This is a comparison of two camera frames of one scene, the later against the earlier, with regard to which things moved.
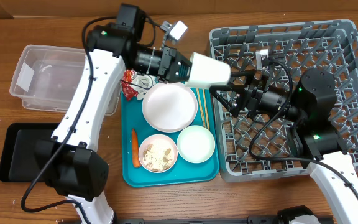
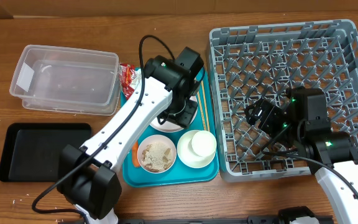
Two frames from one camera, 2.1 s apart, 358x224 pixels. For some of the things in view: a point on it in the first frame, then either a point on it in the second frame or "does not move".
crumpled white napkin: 144,81 does not move
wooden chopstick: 206,110 does not move
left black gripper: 173,59 → 184,118
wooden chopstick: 201,108 does not move
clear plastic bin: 46,78 does not move
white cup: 206,72 → 204,143
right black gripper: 252,94 → 273,116
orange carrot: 135,155 does not move
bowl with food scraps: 158,153 does not move
